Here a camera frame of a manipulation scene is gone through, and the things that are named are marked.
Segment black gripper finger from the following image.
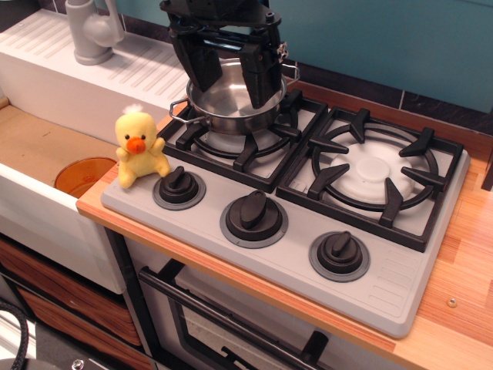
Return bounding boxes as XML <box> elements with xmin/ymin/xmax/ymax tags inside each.
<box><xmin>169</xmin><ymin>29</ymin><xmax>223</xmax><ymax>92</ymax></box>
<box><xmin>239</xmin><ymin>43</ymin><xmax>282</xmax><ymax>109</ymax></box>

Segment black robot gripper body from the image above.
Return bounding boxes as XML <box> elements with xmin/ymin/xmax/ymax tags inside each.
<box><xmin>159</xmin><ymin>1</ymin><xmax>287</xmax><ymax>60</ymax></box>

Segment stainless steel pot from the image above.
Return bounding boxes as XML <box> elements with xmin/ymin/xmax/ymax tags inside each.
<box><xmin>169</xmin><ymin>58</ymin><xmax>300</xmax><ymax>135</ymax></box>

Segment yellow stuffed duck toy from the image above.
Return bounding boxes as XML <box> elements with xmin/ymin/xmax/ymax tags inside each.
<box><xmin>115</xmin><ymin>104</ymin><xmax>172</xmax><ymax>189</ymax></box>

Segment black left stove knob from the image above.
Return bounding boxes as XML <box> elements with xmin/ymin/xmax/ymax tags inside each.
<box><xmin>153</xmin><ymin>166</ymin><xmax>206</xmax><ymax>211</ymax></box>

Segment black stove knob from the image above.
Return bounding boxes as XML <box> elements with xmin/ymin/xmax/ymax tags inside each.
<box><xmin>153</xmin><ymin>166</ymin><xmax>206</xmax><ymax>211</ymax></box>
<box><xmin>309</xmin><ymin>231</ymin><xmax>371</xmax><ymax>283</ymax></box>
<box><xmin>220</xmin><ymin>190</ymin><xmax>289</xmax><ymax>249</ymax></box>

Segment black middle stove knob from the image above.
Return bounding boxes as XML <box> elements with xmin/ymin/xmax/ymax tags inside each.
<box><xmin>220</xmin><ymin>190</ymin><xmax>289</xmax><ymax>249</ymax></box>

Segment black right stove knob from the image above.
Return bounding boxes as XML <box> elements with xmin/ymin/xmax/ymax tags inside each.
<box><xmin>309</xmin><ymin>231</ymin><xmax>371</xmax><ymax>283</ymax></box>

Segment grey toy stove top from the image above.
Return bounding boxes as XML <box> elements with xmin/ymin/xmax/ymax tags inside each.
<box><xmin>100</xmin><ymin>92</ymin><xmax>471</xmax><ymax>339</ymax></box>

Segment black left burner grate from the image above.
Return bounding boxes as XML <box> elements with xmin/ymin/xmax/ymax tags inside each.
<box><xmin>159</xmin><ymin>89</ymin><xmax>329</xmax><ymax>193</ymax></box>

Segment black burner grate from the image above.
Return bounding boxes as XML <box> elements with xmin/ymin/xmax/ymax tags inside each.
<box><xmin>159</xmin><ymin>89</ymin><xmax>329</xmax><ymax>193</ymax></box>
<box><xmin>277</xmin><ymin>108</ymin><xmax>470</xmax><ymax>252</ymax></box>

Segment grey toy faucet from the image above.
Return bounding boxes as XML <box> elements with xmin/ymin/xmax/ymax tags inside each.
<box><xmin>65</xmin><ymin>0</ymin><xmax>125</xmax><ymax>66</ymax></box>

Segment white toy sink unit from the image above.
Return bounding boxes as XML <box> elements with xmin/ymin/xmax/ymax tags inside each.
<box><xmin>1</xmin><ymin>10</ymin><xmax>187</xmax><ymax>294</ymax></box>

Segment orange plastic bowl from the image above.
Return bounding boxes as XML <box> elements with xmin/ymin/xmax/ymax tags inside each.
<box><xmin>54</xmin><ymin>157</ymin><xmax>116</xmax><ymax>198</ymax></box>

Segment black right burner grate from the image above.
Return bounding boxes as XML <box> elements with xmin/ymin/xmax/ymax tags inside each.
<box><xmin>277</xmin><ymin>108</ymin><xmax>470</xmax><ymax>252</ymax></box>

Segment wooden drawer fronts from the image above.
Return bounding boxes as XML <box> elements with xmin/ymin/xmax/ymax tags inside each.
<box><xmin>1</xmin><ymin>235</ymin><xmax>152</xmax><ymax>369</ymax></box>

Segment oven door with black handle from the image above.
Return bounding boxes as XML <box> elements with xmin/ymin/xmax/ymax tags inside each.
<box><xmin>138</xmin><ymin>258</ymin><xmax>332</xmax><ymax>370</ymax></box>

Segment black braided cable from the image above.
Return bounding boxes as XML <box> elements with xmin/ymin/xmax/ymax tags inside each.
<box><xmin>0</xmin><ymin>301</ymin><xmax>30</xmax><ymax>370</ymax></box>

